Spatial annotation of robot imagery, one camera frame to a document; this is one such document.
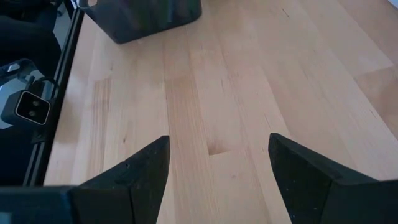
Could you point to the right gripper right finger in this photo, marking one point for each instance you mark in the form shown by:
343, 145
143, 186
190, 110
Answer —
317, 196

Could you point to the black table-level camera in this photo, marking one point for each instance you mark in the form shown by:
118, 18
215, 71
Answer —
31, 107

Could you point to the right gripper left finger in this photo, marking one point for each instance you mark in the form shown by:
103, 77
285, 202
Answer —
133, 189

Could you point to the dark smoked plastic bin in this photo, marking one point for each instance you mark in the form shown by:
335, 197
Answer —
140, 18

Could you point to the black metal table frame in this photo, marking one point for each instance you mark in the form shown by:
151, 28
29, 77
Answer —
65, 62

